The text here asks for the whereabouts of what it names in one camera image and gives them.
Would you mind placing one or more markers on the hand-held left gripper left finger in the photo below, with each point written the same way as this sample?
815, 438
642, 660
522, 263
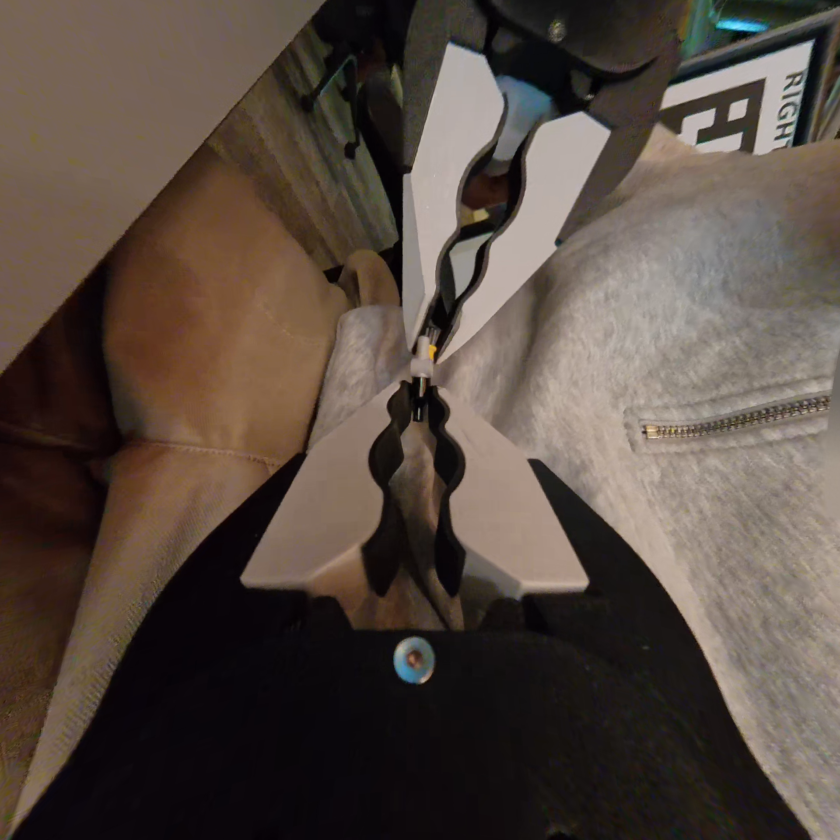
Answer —
308, 518

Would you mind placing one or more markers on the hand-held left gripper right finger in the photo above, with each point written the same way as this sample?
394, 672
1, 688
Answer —
518, 525

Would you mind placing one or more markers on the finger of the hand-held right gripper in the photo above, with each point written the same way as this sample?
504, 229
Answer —
544, 184
446, 164

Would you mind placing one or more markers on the small white lego piece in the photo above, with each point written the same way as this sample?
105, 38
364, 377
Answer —
420, 364

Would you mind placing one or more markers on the person's right hand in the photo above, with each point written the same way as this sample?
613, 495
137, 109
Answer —
487, 189

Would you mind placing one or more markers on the black office chair base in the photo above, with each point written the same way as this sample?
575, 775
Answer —
341, 69

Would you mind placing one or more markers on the framed black-and-white marker sign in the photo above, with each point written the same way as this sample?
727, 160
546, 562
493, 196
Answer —
722, 111

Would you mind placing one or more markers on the grey zip sweatshirt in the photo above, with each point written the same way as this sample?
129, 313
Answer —
656, 328

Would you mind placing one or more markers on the beige trousers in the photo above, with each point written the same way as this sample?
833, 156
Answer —
197, 328

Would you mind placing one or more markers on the white desk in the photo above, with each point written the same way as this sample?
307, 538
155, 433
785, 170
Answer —
98, 131

